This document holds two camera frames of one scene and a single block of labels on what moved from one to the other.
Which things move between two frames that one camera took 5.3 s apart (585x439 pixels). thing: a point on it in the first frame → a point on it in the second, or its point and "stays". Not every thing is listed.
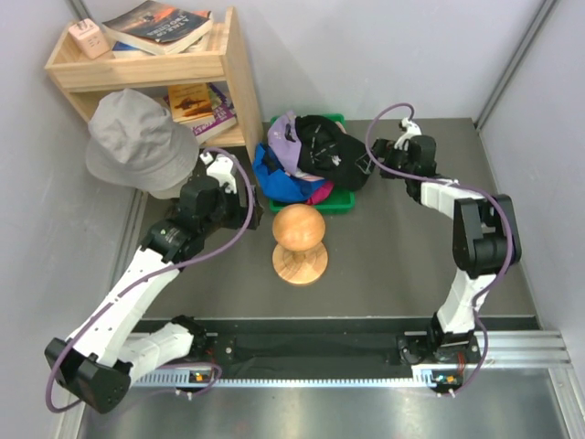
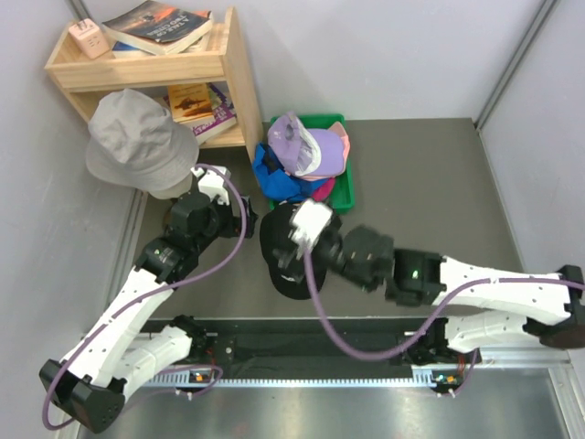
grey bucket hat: x=136 y=142 stays
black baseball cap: x=324 y=150 → x=287 y=264
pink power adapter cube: x=90 y=37 stays
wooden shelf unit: x=222 y=58 stays
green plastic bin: x=338 y=201 stays
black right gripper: x=384 y=149 → x=292 y=262
